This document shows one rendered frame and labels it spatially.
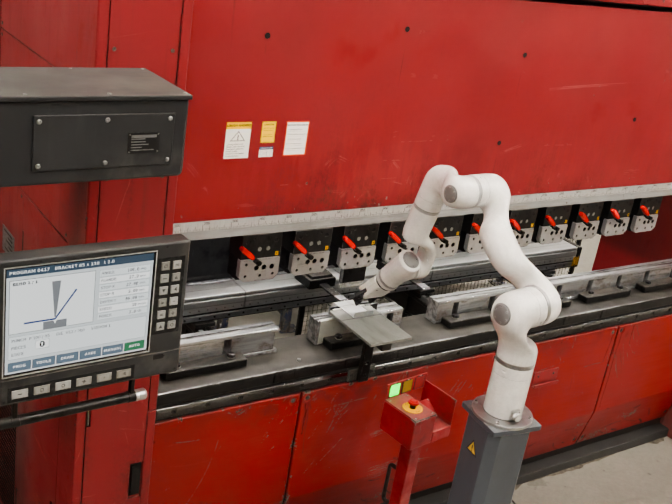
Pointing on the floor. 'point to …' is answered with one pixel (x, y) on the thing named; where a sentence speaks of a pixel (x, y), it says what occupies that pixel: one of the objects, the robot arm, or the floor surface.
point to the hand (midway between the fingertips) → (364, 299)
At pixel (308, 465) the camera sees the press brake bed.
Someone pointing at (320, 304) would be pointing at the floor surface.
